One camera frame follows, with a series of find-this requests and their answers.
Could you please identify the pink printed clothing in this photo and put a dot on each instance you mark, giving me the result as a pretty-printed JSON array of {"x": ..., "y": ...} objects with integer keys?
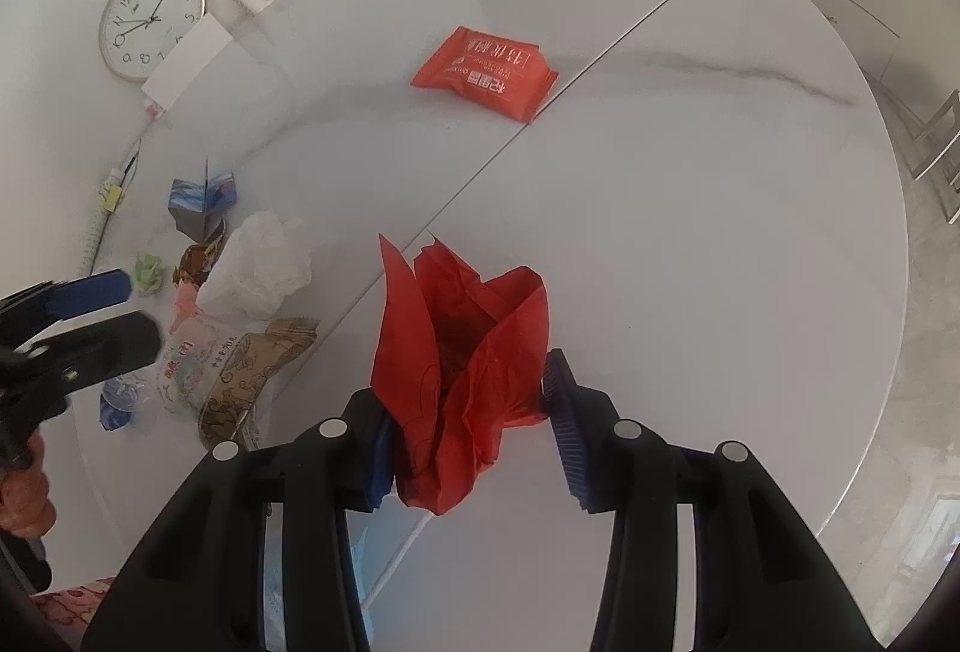
[{"x": 71, "y": 611}]

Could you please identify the crumpled clear plastic wrap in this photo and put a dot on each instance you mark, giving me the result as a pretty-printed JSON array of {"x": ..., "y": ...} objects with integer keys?
[{"x": 255, "y": 269}]

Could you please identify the white stick with yellow clip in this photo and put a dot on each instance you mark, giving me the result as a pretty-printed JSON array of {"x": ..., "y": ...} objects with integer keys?
[{"x": 105, "y": 202}]

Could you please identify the white card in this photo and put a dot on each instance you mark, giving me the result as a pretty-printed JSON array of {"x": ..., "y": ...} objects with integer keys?
[{"x": 184, "y": 63}]

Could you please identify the green crumpled paper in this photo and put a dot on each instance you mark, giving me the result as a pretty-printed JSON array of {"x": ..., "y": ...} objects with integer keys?
[{"x": 148, "y": 273}]

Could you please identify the red tissue packet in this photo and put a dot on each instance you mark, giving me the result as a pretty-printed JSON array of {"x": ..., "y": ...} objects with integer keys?
[{"x": 487, "y": 71}]

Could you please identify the small brown snack wrapper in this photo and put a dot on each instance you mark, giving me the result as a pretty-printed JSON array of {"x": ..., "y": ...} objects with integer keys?
[{"x": 191, "y": 262}]

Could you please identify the pink white snack bag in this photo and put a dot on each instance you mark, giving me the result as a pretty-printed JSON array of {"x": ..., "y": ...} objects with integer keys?
[{"x": 195, "y": 359}]

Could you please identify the red plastic bag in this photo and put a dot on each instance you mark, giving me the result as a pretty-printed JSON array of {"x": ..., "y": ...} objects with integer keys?
[{"x": 450, "y": 352}]

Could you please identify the person's left hand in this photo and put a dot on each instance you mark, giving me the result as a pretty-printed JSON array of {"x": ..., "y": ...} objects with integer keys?
[{"x": 26, "y": 494}]

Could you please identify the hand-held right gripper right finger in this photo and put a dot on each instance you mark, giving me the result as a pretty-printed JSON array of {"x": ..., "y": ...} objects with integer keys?
[{"x": 564, "y": 431}]

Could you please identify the brown patterned wrapper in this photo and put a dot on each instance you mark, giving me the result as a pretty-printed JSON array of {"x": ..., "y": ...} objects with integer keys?
[{"x": 240, "y": 389}]

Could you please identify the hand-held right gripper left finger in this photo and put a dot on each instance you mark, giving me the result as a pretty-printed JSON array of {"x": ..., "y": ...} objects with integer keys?
[{"x": 381, "y": 464}]

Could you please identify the round white wall clock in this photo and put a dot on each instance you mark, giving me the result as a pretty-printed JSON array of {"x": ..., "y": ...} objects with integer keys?
[{"x": 150, "y": 18}]

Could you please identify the blue bird print carton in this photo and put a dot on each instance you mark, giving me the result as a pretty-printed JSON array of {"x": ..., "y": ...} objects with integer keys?
[{"x": 210, "y": 195}]

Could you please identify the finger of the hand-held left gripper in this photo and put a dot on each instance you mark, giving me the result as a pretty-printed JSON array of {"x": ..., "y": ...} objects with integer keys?
[
  {"x": 105, "y": 348},
  {"x": 82, "y": 293}
]

